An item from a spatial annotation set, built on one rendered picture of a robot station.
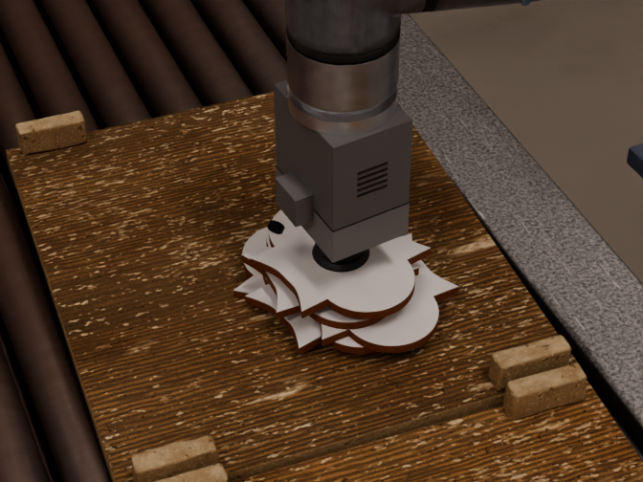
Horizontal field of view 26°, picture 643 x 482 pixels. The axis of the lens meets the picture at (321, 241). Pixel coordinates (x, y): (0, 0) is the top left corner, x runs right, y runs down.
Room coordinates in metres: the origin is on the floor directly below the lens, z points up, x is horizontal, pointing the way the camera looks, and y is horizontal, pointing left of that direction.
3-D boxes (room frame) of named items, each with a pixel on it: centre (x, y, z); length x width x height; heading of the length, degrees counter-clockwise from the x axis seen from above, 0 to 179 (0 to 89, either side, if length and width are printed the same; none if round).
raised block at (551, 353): (0.69, -0.15, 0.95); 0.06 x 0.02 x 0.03; 110
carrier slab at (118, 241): (0.83, 0.04, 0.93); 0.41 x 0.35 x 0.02; 20
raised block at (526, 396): (0.66, -0.16, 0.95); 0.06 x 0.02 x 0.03; 110
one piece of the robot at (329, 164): (0.77, 0.00, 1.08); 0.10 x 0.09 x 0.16; 120
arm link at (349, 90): (0.77, -0.01, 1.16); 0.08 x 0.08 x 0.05
